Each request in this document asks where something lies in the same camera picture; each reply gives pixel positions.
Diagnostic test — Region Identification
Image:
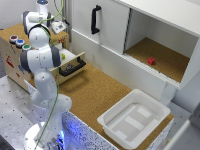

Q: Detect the green button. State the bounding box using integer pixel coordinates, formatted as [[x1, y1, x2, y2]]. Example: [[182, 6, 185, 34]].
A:
[[21, 43, 33, 52]]

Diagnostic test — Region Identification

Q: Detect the pink block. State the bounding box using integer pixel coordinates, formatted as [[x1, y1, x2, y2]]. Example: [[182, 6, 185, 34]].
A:
[[147, 57, 157, 66]]

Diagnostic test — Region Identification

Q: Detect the black door handle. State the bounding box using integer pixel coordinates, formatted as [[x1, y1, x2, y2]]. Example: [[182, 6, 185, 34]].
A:
[[90, 4, 102, 36]]

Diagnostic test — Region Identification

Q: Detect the blue button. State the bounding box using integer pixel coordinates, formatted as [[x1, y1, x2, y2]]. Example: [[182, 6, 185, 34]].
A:
[[15, 38, 26, 48]]

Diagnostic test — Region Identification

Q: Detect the wooden drawer box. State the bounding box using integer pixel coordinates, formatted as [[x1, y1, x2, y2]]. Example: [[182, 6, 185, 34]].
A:
[[0, 22, 71, 93]]

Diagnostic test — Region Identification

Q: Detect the wooden drawer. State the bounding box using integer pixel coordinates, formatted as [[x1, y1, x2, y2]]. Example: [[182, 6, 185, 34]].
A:
[[49, 47, 87, 78]]

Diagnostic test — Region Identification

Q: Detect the green cable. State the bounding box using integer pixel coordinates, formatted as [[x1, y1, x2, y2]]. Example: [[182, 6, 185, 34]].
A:
[[33, 0, 68, 150]]

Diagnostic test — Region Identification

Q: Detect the white plastic box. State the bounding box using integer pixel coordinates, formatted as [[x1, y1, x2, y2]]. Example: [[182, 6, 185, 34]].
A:
[[96, 88, 172, 150]]

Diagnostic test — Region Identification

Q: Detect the black drawer handle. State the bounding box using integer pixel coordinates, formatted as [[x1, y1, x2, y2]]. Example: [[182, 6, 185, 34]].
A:
[[58, 56, 87, 78]]

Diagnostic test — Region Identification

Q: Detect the white cabinet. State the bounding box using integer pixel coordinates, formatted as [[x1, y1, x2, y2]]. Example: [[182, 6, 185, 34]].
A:
[[68, 0, 200, 108]]

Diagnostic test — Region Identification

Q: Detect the red button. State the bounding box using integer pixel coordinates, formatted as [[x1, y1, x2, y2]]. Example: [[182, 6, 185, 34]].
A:
[[9, 34, 19, 44]]

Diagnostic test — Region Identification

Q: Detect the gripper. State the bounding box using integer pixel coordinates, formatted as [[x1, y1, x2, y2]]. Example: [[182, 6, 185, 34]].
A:
[[51, 21, 68, 34]]

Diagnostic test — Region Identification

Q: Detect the white sliding door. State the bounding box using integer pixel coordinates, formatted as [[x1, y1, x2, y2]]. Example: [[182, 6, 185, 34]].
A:
[[71, 0, 131, 56]]

